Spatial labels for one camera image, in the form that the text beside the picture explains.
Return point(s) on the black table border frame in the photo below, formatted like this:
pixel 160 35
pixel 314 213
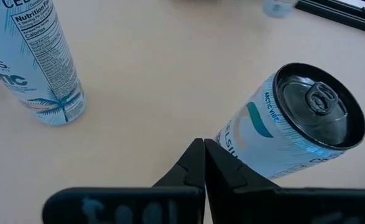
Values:
pixel 340 15

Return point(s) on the white blue Celsius drink can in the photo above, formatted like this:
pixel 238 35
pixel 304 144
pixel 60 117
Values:
pixel 277 7
pixel 278 130
pixel 39 62

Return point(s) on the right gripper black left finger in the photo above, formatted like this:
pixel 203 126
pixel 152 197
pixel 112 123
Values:
pixel 169 205

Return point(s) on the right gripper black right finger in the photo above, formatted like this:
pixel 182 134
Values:
pixel 247 205

